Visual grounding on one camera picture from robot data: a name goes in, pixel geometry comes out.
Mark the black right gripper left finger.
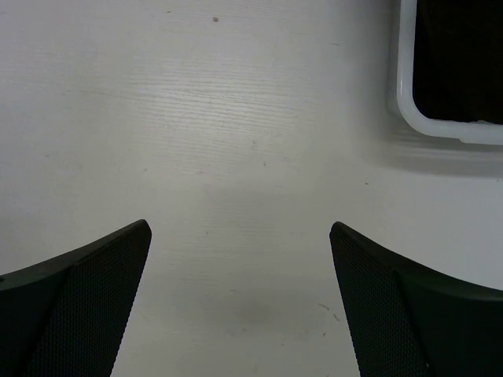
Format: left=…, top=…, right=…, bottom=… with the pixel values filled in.
left=1, top=219, right=152, bottom=376

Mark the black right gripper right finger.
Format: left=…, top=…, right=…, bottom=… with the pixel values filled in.
left=329, top=221, right=502, bottom=376

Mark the white perforated plastic basket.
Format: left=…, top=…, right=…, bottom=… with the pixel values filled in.
left=387, top=0, right=502, bottom=146

